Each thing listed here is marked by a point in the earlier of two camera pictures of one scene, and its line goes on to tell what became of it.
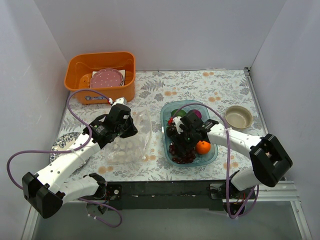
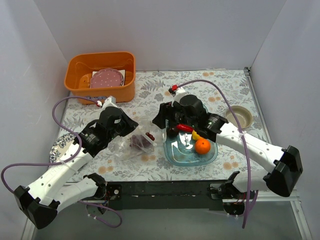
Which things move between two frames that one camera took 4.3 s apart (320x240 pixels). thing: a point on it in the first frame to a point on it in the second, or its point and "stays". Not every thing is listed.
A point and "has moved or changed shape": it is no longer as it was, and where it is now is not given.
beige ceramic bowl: (238, 117) stays
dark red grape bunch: (180, 159) to (140, 141)
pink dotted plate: (106, 78) stays
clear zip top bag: (134, 147) has moved or changed shape
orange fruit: (203, 147) stays
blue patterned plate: (63, 142) stays
